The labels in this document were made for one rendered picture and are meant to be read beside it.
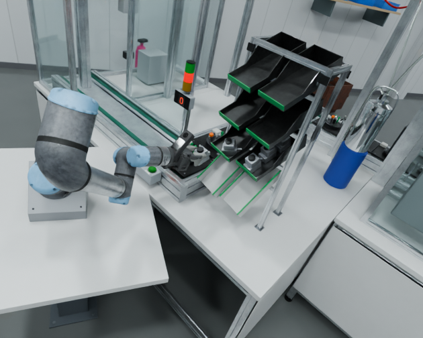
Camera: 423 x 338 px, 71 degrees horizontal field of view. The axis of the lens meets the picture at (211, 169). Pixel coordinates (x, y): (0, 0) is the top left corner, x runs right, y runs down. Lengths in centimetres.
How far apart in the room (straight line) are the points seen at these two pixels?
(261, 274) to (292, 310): 107
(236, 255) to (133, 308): 98
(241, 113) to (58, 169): 76
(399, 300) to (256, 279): 90
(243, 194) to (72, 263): 75
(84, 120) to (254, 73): 69
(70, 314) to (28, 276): 88
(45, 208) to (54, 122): 68
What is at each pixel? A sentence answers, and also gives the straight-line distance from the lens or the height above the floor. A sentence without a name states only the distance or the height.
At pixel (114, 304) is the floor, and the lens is 215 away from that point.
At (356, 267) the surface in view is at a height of 65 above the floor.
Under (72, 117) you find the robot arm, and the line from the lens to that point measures 78.
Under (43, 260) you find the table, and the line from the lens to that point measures 131.
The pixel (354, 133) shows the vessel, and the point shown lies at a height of 123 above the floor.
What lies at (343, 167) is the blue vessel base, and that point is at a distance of 195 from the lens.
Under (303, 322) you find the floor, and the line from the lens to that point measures 238.
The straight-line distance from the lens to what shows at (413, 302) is 194.
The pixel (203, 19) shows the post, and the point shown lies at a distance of 156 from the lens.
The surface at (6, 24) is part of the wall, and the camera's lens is 496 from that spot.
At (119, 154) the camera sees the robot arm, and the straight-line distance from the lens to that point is 115.
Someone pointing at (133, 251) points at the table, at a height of 86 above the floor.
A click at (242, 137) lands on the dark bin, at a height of 125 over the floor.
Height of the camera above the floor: 191
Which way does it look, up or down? 37 degrees down
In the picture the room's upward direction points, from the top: 14 degrees clockwise
